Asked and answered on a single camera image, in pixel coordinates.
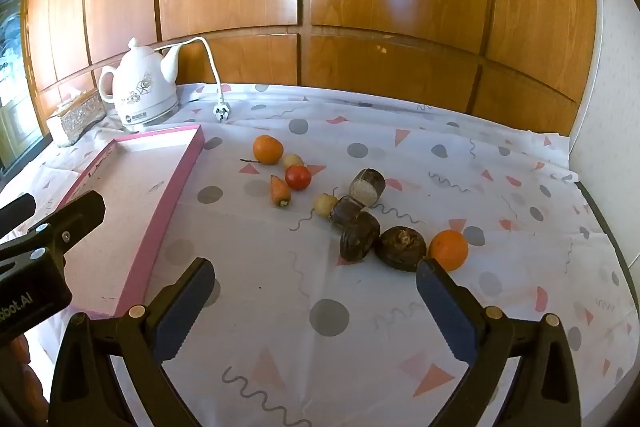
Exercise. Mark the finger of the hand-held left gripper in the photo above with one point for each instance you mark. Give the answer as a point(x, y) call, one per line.
point(17, 214)
point(75, 219)

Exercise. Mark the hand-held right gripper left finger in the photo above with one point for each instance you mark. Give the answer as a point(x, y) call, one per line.
point(184, 313)

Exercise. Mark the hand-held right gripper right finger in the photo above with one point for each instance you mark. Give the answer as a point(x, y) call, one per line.
point(445, 313)

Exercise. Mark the pink shallow tray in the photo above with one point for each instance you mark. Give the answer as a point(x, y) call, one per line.
point(125, 187)

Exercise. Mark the orange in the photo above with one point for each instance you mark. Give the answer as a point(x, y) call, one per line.
point(448, 251)
point(267, 149)

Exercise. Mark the small yellow fruit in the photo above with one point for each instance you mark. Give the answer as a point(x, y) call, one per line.
point(325, 205)
point(293, 160)

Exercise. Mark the person's left hand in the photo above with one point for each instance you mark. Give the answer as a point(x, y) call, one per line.
point(30, 374)

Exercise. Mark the white patterned tablecloth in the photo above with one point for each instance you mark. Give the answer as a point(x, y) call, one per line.
point(280, 287)

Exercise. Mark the patterned tissue box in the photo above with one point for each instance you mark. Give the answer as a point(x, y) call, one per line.
point(75, 117)

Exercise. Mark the dark framed screen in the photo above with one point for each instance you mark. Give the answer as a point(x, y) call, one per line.
point(12, 82)

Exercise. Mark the white ceramic electric kettle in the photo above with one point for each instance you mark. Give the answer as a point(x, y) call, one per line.
point(142, 87)

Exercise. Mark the carrot piece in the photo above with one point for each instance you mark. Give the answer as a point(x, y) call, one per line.
point(280, 192)

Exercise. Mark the red tomato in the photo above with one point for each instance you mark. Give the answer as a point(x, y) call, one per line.
point(298, 177)

